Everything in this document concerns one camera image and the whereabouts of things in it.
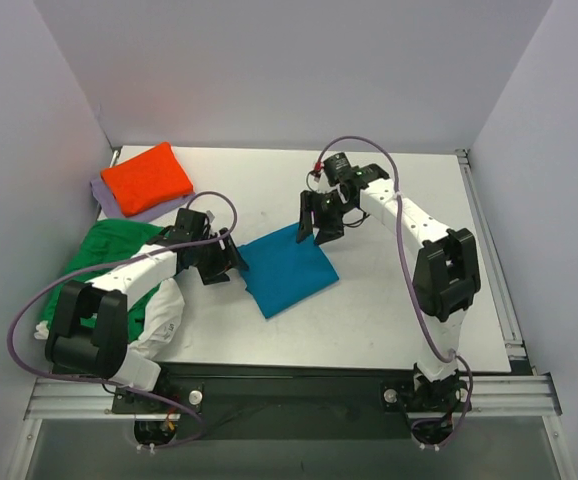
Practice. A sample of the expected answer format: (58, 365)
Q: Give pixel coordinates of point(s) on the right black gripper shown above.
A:
(322, 212)

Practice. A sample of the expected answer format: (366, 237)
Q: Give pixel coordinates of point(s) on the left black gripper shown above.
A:
(217, 259)

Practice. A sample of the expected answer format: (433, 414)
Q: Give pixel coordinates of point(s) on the teal blue t shirt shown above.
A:
(283, 272)

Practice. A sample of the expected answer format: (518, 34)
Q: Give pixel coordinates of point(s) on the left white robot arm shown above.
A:
(89, 331)

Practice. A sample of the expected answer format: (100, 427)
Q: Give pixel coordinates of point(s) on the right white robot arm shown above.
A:
(440, 264)

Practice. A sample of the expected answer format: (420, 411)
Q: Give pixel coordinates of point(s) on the white t shirt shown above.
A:
(151, 322)

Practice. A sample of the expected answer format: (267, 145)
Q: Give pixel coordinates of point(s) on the folded orange t shirt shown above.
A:
(147, 180)

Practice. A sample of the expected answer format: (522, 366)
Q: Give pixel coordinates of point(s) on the green t shirt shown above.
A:
(107, 241)

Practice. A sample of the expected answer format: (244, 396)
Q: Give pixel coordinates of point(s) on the folded lavender t shirt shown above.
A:
(111, 208)

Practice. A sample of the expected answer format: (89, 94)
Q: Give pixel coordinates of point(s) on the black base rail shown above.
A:
(220, 402)

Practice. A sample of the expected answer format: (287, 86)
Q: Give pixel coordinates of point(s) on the aluminium front frame rail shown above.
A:
(493, 396)

